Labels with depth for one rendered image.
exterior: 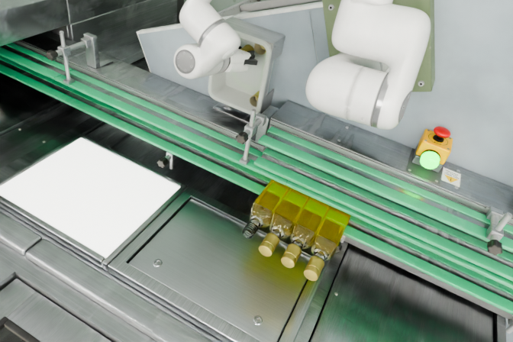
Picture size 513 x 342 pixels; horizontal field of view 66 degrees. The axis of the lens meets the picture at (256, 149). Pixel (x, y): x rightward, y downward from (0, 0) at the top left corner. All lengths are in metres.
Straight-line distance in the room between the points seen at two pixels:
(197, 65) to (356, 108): 0.36
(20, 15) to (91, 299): 0.91
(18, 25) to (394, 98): 1.19
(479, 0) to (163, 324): 0.97
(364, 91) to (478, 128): 0.48
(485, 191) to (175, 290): 0.78
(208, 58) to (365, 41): 0.33
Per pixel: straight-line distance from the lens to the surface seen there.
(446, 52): 1.03
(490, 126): 1.09
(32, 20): 1.53
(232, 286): 1.02
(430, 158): 1.03
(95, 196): 1.21
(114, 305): 1.00
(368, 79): 0.68
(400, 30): 0.68
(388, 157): 1.05
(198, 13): 0.85
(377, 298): 1.15
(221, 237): 1.10
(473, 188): 1.09
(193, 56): 0.86
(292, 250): 0.93
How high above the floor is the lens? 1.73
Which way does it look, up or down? 48 degrees down
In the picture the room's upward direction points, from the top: 138 degrees counter-clockwise
